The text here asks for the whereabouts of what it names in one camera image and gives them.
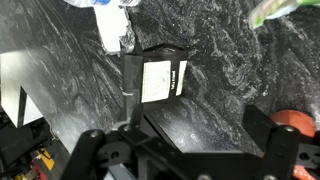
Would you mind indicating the white furniture panel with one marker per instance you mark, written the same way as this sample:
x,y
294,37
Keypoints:
x,y
10,86

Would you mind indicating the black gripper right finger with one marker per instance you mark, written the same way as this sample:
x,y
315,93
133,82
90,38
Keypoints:
x,y
281,150

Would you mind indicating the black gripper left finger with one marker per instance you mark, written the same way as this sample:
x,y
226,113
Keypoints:
x,y
93,150

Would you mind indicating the orange drink can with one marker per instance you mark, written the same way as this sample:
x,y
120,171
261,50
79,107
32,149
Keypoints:
x,y
293,121

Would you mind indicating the green snack bag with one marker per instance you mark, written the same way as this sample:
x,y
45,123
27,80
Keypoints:
x,y
266,15

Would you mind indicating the white crinkled package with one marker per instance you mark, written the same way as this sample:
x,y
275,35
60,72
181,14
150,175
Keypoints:
x,y
111,30

